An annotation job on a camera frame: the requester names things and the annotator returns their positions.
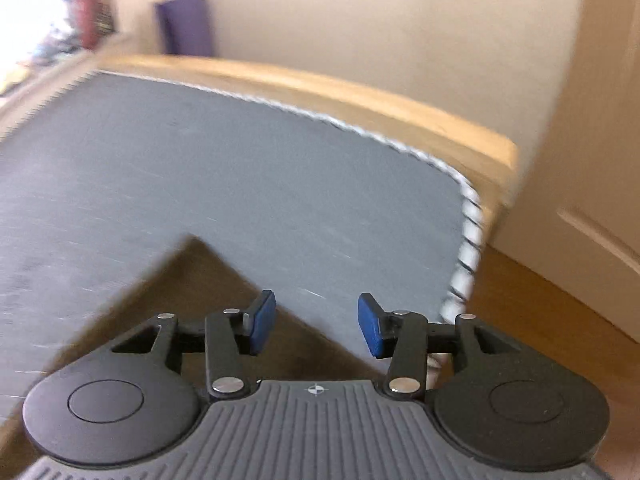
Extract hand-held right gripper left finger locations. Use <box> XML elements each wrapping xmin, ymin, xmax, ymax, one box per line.
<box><xmin>111</xmin><ymin>289</ymin><xmax>277</xmax><ymax>402</ymax></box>

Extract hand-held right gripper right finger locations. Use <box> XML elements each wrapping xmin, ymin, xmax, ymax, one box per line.
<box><xmin>356</xmin><ymin>292</ymin><xmax>525</xmax><ymax>403</ymax></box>

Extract brown pants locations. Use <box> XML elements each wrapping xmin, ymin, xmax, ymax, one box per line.
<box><xmin>0</xmin><ymin>233</ymin><xmax>389</xmax><ymax>480</ymax></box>

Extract white door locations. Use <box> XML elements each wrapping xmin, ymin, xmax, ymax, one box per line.
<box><xmin>492</xmin><ymin>0</ymin><xmax>640</xmax><ymax>313</ymax></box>

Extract purple box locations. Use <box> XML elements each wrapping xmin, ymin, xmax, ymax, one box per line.
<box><xmin>153</xmin><ymin>0</ymin><xmax>218</xmax><ymax>59</ymax></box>

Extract pile of colourful clutter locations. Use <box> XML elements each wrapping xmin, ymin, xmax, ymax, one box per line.
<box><xmin>0</xmin><ymin>22</ymin><xmax>83</xmax><ymax>98</ymax></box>

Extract dark red patterned cloth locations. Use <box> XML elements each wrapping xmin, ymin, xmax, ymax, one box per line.
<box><xmin>74</xmin><ymin>0</ymin><xmax>120</xmax><ymax>52</ymax></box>

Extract wooden bed frame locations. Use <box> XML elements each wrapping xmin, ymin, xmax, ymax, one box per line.
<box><xmin>0</xmin><ymin>52</ymin><xmax>522</xmax><ymax>243</ymax></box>

